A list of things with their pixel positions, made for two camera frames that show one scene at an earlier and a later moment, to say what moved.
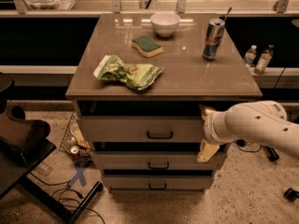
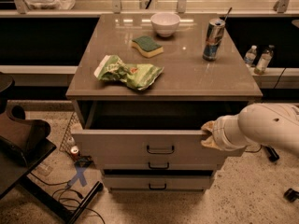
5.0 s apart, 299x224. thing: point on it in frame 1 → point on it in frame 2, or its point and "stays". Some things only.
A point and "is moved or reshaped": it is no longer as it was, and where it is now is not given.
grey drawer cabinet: [141, 87] stays
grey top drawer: [141, 129] is moved or reshaped
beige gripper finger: [204, 110] → [210, 125]
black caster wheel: [291, 194] stays
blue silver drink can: [213, 38] stays
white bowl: [164, 23] stays
